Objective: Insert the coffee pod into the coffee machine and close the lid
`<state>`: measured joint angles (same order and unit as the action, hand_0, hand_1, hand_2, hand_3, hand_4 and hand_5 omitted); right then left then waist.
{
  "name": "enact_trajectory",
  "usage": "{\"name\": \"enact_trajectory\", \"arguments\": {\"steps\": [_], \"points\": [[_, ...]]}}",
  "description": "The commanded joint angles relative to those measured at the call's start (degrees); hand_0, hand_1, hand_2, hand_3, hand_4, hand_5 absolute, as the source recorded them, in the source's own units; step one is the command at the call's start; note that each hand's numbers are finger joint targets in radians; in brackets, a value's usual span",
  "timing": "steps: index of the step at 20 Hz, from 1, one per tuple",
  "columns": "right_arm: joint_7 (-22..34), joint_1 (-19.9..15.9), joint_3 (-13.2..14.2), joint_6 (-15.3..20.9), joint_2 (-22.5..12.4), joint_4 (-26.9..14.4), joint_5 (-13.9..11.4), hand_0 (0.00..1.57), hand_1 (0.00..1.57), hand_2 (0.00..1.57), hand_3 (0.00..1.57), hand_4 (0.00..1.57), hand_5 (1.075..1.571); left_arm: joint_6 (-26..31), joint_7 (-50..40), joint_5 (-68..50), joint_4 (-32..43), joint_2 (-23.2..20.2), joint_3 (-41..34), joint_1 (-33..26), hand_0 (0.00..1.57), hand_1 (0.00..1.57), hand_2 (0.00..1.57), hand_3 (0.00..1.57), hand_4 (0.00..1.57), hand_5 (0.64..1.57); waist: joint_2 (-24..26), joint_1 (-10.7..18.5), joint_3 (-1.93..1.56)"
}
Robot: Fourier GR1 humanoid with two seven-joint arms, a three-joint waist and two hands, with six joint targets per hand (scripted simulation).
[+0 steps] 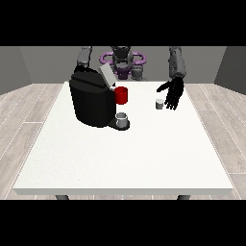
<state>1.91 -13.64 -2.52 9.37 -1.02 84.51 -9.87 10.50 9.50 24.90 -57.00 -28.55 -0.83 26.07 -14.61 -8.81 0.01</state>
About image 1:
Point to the grey robot trunk purple rings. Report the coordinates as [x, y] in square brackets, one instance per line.
[123, 63]

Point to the dark table leg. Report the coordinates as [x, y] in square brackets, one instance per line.
[62, 197]
[184, 197]

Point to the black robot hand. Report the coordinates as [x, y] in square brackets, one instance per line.
[174, 91]

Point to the small grey coffee pod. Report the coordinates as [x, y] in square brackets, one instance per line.
[159, 104]

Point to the small grey cup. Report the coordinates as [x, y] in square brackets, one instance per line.
[122, 119]

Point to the pale grey machine lid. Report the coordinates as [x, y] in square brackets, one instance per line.
[108, 74]

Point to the black coffee machine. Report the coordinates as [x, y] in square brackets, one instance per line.
[91, 101]

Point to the red pod holder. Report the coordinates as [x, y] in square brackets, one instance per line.
[121, 94]

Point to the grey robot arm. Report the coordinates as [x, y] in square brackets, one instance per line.
[84, 57]
[177, 62]

